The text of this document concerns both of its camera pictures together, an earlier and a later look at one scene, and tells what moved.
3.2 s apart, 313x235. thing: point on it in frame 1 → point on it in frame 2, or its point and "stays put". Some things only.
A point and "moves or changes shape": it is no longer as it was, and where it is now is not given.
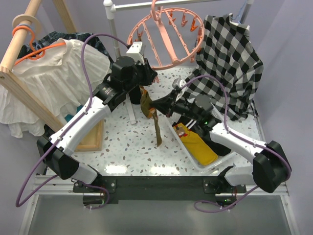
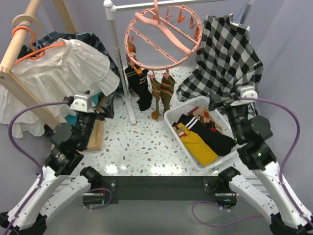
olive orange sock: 152,113 → 167,90
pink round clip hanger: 170,36 moves or changes shape
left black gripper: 149,74 → 108,109
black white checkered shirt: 223,49 stays put
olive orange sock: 145,101 → 156,91
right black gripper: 165,104 → 212,105
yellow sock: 204,153 stays put
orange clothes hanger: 40,53 stays put
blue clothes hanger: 239,22 stays put
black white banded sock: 192,125 stays put
